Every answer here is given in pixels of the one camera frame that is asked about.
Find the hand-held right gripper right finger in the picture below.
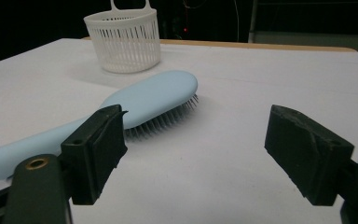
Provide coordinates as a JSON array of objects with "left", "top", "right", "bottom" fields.
[{"left": 264, "top": 104, "right": 355, "bottom": 207}]

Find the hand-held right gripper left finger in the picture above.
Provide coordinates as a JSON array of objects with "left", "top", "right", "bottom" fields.
[{"left": 60, "top": 104, "right": 129, "bottom": 206}]

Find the light blue hairbrush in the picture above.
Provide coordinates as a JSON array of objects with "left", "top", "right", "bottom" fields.
[{"left": 0, "top": 70, "right": 200, "bottom": 181}]

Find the white table mat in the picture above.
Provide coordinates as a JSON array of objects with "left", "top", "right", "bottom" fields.
[{"left": 0, "top": 37, "right": 358, "bottom": 224}]

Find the white metal desk frame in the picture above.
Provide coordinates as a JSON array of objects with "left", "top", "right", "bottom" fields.
[{"left": 248, "top": 0, "right": 358, "bottom": 52}]

